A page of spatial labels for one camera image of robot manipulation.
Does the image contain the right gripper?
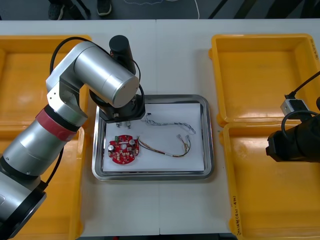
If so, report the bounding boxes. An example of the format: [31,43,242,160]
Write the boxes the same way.
[265,126,301,163]

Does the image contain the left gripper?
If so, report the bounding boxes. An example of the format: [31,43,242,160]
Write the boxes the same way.
[99,94,146,130]

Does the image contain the round red circuit board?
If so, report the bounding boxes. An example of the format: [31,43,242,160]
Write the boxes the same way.
[107,134,142,166]

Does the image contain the twisted blue-white wire harness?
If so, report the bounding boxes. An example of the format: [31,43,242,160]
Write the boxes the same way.
[140,112,197,136]

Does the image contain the thin multicolour wire harness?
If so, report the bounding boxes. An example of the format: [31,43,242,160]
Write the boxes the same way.
[136,133,193,158]

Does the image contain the white sheet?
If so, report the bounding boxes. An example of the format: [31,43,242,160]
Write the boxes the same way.
[102,102,205,173]

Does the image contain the yellow-orange plastic bin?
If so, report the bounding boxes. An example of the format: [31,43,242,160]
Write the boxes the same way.
[219,122,320,240]
[0,34,96,127]
[0,124,91,240]
[208,33,320,125]

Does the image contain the steel tray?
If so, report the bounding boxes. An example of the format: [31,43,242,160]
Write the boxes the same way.
[91,94,215,181]

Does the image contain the person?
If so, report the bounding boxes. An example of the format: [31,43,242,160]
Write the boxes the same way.
[47,0,113,21]

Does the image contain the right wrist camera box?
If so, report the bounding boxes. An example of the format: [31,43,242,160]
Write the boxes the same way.
[279,99,310,116]

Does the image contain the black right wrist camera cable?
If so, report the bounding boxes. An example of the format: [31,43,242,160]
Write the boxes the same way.
[284,71,320,101]

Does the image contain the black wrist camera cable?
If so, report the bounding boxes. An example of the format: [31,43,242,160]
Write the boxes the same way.
[50,36,146,101]
[284,71,320,101]

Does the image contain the black left wrist camera cable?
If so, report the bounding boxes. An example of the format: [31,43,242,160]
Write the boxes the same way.
[50,36,146,101]

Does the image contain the white floor cable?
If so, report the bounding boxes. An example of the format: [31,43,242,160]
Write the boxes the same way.
[193,0,201,20]

